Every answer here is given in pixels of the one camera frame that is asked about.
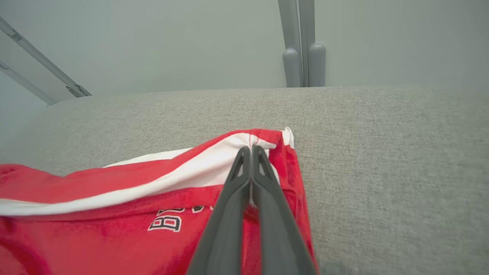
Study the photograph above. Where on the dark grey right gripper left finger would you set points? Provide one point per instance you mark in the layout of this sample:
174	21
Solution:
229	221

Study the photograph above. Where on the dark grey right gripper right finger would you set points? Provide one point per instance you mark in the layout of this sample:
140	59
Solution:
277	236

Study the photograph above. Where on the red garment with striped trim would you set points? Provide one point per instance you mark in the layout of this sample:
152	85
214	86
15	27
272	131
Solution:
95	236

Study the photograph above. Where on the grey slanted partition rail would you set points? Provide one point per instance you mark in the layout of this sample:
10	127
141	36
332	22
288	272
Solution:
42	61
23	82

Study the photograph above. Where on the grey fabric sofa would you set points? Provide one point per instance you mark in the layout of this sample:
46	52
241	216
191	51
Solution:
382	172

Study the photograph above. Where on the grey partition post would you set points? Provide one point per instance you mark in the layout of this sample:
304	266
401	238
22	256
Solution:
316	65
292	65

